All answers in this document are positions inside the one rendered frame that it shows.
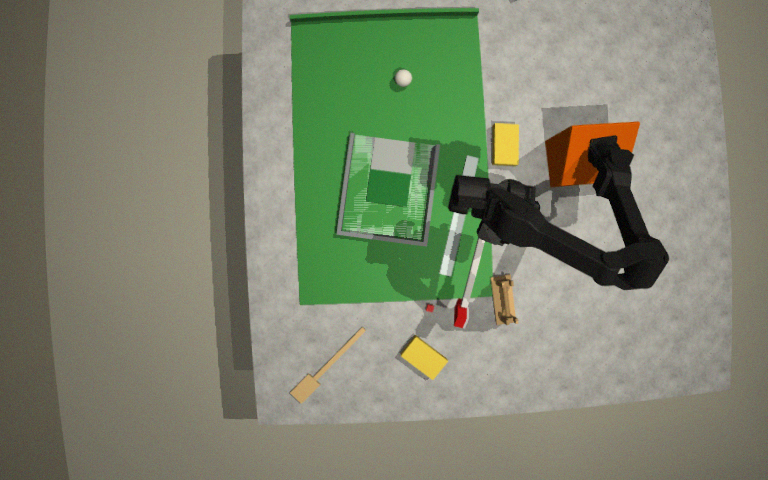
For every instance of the white golf ball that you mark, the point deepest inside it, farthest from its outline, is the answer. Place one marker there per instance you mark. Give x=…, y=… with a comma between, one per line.
x=403, y=78

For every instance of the yellow rectangular block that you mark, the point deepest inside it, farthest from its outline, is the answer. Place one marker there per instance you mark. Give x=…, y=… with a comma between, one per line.
x=424, y=358
x=505, y=144

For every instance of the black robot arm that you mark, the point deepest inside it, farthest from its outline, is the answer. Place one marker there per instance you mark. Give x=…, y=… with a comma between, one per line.
x=518, y=222

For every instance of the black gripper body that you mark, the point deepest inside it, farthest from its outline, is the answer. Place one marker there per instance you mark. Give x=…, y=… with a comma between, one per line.
x=454, y=208

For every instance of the green mat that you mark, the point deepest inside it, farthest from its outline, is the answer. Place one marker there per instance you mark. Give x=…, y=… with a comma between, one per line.
x=343, y=80

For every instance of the white flat bar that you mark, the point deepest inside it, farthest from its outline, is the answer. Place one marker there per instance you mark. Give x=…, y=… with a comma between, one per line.
x=456, y=225

